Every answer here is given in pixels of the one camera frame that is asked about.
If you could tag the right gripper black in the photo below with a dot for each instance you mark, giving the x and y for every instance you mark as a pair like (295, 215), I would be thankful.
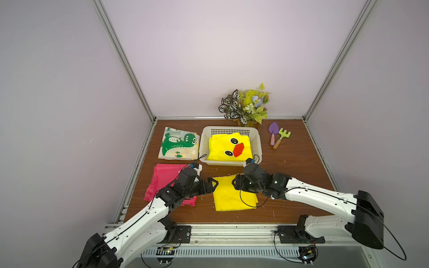
(241, 183)

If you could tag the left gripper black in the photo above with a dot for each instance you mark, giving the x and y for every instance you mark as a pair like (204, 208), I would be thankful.
(210, 179)

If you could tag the plain yellow raincoat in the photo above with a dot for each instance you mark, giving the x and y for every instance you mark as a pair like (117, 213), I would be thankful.
(227, 198)

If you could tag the yellow duck face raincoat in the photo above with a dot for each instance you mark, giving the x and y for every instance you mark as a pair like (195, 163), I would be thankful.
(229, 148)

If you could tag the pink raincoat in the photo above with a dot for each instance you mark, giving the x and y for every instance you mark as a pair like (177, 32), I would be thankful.
(162, 176)

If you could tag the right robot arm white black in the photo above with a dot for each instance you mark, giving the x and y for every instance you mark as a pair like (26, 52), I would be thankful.
(362, 214)

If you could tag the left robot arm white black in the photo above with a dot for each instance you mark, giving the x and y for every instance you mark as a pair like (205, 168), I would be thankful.
(116, 249)

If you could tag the green dinosaur folded raincoat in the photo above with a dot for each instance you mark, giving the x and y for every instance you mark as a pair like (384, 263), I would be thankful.
(179, 145)

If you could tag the white plastic perforated basket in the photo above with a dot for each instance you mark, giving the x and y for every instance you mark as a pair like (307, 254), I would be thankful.
(251, 133)

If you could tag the purple toy trowel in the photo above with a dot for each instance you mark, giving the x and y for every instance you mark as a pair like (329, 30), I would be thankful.
(274, 130)

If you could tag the green toy rake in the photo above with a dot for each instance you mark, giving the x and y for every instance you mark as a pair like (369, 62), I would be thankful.
(283, 134)

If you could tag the artificial potted plant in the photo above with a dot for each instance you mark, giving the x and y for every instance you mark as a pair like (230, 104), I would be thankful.
(246, 107)

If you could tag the left circuit board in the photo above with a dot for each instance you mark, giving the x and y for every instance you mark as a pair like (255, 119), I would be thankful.
(165, 256)

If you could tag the circuit board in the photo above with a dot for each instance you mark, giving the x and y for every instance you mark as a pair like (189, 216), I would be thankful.
(165, 256)
(308, 254)

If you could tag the right circuit board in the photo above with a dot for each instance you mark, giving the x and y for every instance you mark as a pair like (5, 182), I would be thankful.
(308, 254)

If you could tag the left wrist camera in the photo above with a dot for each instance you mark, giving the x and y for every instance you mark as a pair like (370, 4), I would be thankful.
(197, 167)

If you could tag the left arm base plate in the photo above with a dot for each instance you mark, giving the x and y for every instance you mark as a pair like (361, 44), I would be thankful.
(178, 234)

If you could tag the aluminium front rail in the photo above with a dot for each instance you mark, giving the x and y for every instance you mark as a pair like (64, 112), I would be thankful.
(234, 234)

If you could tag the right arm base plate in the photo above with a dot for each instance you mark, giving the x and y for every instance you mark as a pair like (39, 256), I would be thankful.
(295, 234)

